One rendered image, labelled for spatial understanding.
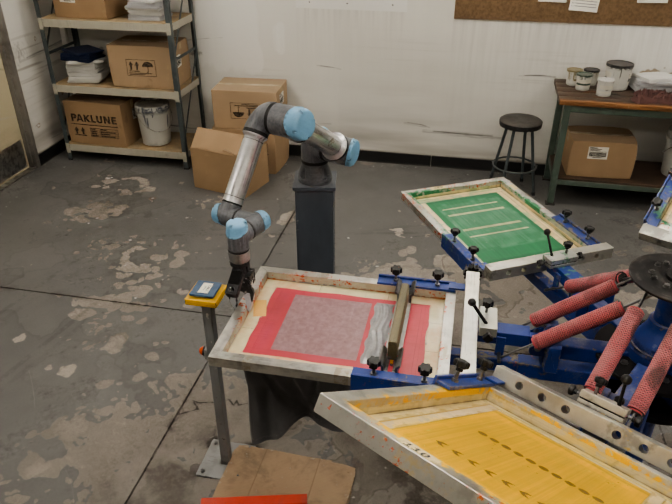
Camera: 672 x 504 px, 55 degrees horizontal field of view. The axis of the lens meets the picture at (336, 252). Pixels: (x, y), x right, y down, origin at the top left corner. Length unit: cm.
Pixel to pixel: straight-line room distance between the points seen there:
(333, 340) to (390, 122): 393
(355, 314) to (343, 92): 381
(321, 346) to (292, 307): 26
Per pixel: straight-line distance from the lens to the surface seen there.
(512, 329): 229
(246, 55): 617
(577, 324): 219
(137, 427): 347
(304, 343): 229
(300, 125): 234
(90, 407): 365
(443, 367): 217
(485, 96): 590
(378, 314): 242
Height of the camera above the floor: 239
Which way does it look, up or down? 31 degrees down
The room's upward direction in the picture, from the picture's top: straight up
